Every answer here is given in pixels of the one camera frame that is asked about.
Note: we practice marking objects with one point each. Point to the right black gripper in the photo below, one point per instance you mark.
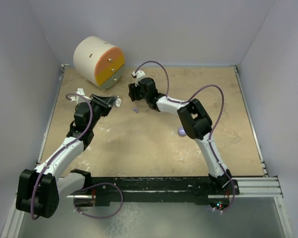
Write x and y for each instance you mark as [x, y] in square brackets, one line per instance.
[133, 90]

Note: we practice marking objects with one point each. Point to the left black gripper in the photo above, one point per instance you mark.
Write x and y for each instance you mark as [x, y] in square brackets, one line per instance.
[105, 108]

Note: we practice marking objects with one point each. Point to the white earbud charging case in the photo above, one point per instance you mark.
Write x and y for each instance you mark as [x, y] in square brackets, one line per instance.
[118, 102]

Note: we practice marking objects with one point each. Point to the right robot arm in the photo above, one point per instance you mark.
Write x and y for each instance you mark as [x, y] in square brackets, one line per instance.
[195, 121]

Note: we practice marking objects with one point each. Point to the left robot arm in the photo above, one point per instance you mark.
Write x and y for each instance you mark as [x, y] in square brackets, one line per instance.
[40, 189]

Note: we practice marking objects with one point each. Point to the purple earbud charging case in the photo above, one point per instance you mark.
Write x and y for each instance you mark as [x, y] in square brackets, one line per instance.
[181, 132]

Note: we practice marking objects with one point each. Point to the round mini drawer cabinet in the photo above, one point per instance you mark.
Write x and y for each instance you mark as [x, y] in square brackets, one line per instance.
[98, 61]

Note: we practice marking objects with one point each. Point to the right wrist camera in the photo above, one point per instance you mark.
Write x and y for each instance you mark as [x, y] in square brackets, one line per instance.
[138, 76]

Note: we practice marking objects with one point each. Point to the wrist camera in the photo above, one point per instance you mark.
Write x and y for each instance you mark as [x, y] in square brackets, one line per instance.
[138, 76]
[80, 96]

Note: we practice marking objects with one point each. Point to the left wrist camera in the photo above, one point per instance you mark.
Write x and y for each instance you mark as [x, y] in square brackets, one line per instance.
[80, 96]

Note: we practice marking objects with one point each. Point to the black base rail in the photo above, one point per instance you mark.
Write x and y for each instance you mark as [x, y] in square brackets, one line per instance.
[203, 190]

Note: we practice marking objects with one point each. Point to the aluminium frame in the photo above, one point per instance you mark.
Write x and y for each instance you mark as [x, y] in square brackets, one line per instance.
[127, 159]

